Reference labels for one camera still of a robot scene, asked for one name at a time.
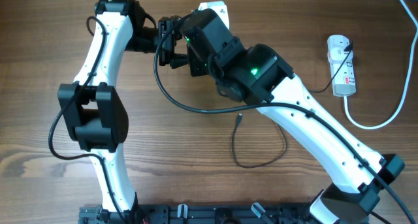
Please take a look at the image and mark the black charging cable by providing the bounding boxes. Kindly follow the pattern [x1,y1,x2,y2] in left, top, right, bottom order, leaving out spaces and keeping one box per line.
[231,42,354,168]

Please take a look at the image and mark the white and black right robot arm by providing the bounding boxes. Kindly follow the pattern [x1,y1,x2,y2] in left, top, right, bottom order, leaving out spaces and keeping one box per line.
[179,9,404,223]

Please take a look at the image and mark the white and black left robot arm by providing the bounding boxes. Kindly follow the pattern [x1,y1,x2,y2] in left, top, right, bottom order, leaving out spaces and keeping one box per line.
[48,0,180,222]

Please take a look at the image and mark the white charger adapter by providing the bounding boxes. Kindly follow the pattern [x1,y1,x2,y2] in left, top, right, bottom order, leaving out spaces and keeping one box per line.
[328,44,351,62]

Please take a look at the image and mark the white power strip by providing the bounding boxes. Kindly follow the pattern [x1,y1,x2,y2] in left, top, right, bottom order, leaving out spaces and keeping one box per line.
[327,35,356,97]

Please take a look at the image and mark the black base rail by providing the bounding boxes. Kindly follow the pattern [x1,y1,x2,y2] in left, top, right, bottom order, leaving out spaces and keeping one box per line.
[78,202,314,224]

